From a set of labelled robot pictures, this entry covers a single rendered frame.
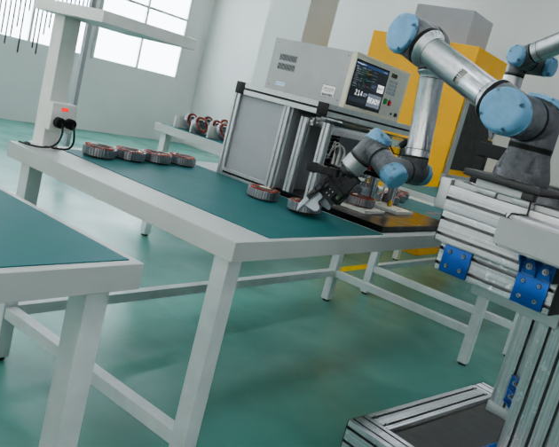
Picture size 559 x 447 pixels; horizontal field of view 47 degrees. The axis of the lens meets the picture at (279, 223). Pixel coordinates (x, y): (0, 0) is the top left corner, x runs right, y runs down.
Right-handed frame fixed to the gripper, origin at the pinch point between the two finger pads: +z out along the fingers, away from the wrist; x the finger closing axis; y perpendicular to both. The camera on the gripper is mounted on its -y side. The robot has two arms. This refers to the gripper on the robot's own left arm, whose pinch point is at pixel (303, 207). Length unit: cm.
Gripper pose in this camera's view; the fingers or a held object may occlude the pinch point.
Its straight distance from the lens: 211.0
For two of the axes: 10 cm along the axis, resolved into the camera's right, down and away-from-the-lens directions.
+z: -6.5, 6.8, 3.5
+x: 4.2, -0.7, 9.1
